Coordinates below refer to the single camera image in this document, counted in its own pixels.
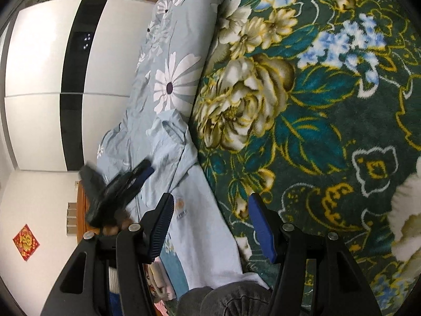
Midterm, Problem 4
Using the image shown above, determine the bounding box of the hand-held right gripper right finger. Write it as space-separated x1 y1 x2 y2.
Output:
248 192 384 316

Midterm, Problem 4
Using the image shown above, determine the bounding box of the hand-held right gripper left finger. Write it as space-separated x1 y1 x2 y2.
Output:
39 192 175 316

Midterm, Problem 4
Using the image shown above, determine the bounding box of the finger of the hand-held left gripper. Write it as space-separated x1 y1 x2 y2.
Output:
105 160 155 205

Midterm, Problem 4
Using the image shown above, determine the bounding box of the light blue t-shirt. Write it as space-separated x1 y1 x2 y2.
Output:
145 110 273 292

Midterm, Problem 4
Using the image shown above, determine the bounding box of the person's left hand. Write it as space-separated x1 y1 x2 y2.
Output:
100 218 131 236

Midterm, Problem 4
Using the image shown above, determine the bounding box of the wooden headboard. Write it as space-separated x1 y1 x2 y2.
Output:
76 179 99 235

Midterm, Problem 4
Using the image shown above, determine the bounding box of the pink printed cloth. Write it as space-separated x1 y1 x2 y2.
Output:
145 257 178 316

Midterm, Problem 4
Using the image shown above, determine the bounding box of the person's grey trouser leg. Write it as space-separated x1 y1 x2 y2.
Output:
178 281 273 316

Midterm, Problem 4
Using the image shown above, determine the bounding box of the green floral blanket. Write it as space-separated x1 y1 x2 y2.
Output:
189 0 421 316

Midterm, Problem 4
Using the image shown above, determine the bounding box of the white and black wardrobe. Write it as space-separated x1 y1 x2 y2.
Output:
0 0 157 172

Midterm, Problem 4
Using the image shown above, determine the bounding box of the blue floral duvet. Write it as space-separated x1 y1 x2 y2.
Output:
97 0 237 218

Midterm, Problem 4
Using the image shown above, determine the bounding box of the red wall decoration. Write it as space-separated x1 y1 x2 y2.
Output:
12 224 41 262

